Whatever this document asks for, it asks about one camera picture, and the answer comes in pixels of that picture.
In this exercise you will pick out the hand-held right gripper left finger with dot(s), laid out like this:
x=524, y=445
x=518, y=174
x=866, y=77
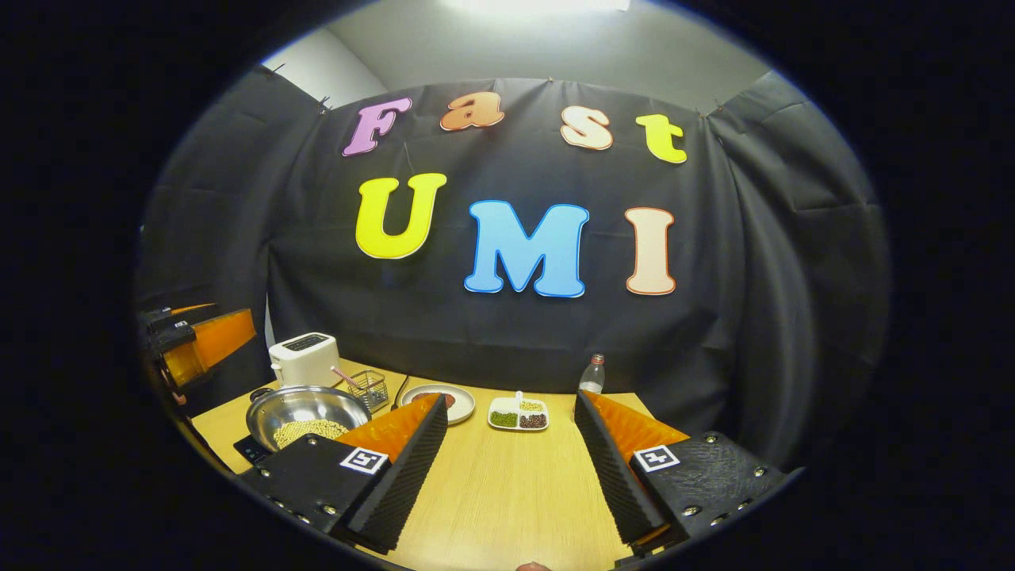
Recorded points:
x=400, y=484

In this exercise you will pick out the pink stick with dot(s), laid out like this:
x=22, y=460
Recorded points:
x=345, y=375

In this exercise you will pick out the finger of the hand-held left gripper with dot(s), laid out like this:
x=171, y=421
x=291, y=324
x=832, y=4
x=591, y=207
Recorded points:
x=178, y=312
x=214, y=341

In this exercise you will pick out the white toaster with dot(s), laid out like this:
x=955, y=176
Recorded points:
x=305, y=365

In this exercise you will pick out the stainless steel pot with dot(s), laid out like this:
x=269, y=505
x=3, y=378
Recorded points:
x=305, y=404

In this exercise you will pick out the pile of soybeans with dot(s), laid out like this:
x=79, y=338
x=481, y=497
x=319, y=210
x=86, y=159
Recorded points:
x=309, y=432

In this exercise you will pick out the ceiling light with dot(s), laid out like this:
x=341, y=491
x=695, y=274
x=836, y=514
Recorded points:
x=539, y=5

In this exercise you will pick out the black induction cooktop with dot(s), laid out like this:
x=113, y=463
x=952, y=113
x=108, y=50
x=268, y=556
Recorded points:
x=250, y=452

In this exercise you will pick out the clear water bottle red label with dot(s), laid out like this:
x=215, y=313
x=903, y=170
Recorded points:
x=591, y=379

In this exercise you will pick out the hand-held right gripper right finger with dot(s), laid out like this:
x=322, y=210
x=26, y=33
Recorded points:
x=622, y=484

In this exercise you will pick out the white oval plate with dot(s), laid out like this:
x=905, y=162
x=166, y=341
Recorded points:
x=464, y=404

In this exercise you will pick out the red minced meat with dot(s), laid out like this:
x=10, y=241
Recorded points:
x=446, y=398

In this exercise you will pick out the green mung bean heap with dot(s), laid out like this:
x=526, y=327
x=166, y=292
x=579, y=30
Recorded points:
x=503, y=419

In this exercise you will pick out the dark red bean heap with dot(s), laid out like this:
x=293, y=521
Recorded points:
x=533, y=421

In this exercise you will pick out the white divided dish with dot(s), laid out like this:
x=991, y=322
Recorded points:
x=503, y=402

